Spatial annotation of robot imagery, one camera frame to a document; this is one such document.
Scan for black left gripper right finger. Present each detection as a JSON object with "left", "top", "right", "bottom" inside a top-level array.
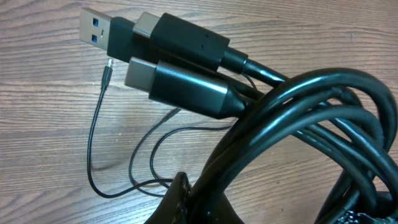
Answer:
[{"left": 334, "top": 198, "right": 397, "bottom": 224}]

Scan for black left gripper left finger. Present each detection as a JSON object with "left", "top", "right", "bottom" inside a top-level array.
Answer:
[{"left": 145, "top": 172, "right": 236, "bottom": 224}]

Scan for thin black USB cable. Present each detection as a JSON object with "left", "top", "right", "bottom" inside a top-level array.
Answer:
[{"left": 86, "top": 58, "right": 259, "bottom": 199}]

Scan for thick black USB cable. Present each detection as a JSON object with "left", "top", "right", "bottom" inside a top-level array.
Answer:
[{"left": 78, "top": 7, "right": 398, "bottom": 224}]

